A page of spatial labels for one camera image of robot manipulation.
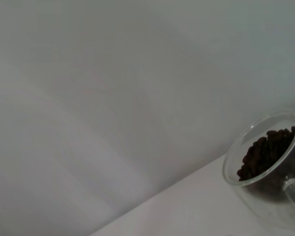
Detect dark roasted coffee beans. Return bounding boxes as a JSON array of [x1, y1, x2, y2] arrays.
[[237, 125, 295, 197]]

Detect clear double-wall glass cup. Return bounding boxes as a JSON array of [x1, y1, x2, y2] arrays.
[[222, 107, 295, 223]]

